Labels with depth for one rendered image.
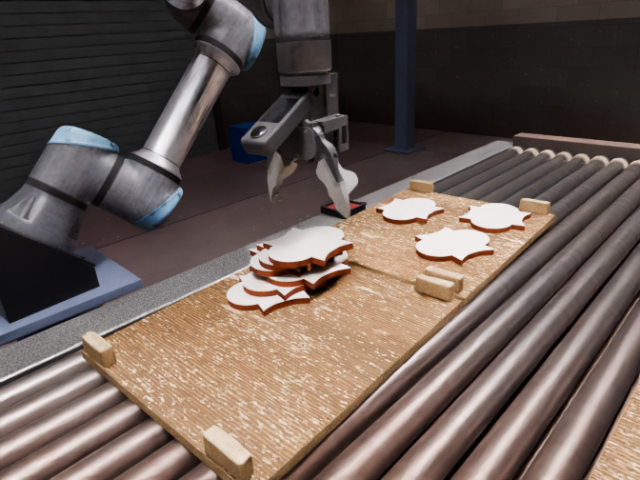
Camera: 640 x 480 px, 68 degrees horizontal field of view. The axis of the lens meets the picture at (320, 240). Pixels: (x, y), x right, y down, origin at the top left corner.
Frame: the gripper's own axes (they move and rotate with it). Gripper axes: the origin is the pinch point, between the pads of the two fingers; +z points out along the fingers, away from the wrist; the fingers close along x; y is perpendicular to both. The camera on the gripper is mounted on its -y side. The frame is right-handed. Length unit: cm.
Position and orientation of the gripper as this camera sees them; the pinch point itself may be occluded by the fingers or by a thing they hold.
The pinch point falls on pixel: (305, 212)
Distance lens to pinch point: 73.7
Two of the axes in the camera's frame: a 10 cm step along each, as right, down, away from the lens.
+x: -7.9, -2.1, 5.8
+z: 0.6, 9.1, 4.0
